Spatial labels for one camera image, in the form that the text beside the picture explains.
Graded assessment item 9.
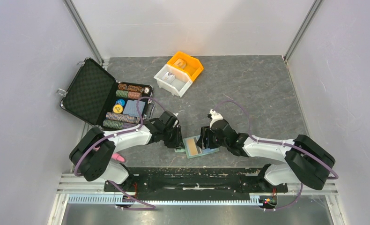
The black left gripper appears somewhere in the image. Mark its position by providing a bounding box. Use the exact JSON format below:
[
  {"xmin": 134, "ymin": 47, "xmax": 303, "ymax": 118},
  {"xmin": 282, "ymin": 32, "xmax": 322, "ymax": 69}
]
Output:
[{"xmin": 162, "ymin": 124, "xmax": 185, "ymax": 150}]

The green card holder wallet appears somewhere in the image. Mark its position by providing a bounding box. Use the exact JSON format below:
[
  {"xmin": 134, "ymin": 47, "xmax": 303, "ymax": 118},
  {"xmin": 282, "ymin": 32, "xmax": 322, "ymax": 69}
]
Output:
[{"xmin": 174, "ymin": 135, "xmax": 220, "ymax": 159}]

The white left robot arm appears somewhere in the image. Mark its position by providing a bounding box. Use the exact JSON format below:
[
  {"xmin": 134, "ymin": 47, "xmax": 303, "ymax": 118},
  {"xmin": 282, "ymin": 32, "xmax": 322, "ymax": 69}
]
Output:
[{"xmin": 69, "ymin": 111, "xmax": 185, "ymax": 191}]

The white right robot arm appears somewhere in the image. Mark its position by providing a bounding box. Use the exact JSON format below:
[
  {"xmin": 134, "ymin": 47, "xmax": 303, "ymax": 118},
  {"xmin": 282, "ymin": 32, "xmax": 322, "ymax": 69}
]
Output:
[{"xmin": 196, "ymin": 119, "xmax": 337, "ymax": 191}]

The blue playing card deck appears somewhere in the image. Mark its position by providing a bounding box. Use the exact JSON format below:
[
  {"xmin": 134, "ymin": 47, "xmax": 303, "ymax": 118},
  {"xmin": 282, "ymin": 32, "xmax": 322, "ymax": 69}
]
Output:
[{"xmin": 122, "ymin": 100, "xmax": 145, "ymax": 117}]

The orange blue chip stack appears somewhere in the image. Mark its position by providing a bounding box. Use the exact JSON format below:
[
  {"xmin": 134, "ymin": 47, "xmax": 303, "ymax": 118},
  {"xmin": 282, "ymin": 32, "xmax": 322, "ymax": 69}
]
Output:
[{"xmin": 127, "ymin": 91, "xmax": 142, "ymax": 100}]

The white plastic bin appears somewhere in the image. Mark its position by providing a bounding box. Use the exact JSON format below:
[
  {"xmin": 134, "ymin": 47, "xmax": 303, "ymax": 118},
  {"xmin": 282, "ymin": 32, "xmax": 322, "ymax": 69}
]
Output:
[{"xmin": 154, "ymin": 64, "xmax": 193, "ymax": 98}]

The yellow poker chip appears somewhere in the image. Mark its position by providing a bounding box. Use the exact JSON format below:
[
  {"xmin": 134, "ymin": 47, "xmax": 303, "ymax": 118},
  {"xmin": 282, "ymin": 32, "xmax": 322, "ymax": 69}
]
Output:
[{"xmin": 112, "ymin": 104, "xmax": 124, "ymax": 113}]

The blue poker chip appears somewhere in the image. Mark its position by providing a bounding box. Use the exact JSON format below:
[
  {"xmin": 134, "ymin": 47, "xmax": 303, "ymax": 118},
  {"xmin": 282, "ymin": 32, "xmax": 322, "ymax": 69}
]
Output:
[{"xmin": 115, "ymin": 99, "xmax": 126, "ymax": 106}]

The purple chip stack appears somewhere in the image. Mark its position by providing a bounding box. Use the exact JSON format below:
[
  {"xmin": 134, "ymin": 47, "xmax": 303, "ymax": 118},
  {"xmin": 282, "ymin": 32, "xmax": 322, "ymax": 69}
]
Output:
[{"xmin": 105, "ymin": 112, "xmax": 141, "ymax": 124}]

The green brown chip stack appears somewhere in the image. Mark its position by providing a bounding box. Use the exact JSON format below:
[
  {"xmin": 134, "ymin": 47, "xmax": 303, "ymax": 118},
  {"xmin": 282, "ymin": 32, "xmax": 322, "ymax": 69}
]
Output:
[{"xmin": 103, "ymin": 120, "xmax": 137, "ymax": 130}]

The brown chip stack top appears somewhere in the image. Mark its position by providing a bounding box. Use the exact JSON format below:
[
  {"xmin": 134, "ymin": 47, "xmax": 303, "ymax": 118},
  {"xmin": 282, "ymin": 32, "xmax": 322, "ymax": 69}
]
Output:
[{"xmin": 118, "ymin": 83, "xmax": 144, "ymax": 93}]

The orange plastic bin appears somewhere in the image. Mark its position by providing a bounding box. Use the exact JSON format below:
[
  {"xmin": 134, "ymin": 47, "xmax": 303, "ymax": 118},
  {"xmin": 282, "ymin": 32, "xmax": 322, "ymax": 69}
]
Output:
[{"xmin": 167, "ymin": 51, "xmax": 204, "ymax": 83}]

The black poker chip case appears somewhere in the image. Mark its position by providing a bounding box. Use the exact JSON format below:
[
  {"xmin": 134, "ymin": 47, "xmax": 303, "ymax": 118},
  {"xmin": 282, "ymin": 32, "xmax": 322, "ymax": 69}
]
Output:
[{"xmin": 57, "ymin": 57, "xmax": 154, "ymax": 131}]

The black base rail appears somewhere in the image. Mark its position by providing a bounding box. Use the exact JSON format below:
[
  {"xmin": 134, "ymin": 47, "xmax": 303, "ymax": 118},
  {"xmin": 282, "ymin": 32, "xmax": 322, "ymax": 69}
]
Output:
[{"xmin": 119, "ymin": 167, "xmax": 288, "ymax": 201}]

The pink handled tool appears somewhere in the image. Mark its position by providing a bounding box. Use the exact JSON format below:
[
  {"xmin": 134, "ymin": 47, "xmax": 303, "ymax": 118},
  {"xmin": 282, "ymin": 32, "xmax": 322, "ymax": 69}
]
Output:
[{"xmin": 110, "ymin": 152, "xmax": 126, "ymax": 163}]

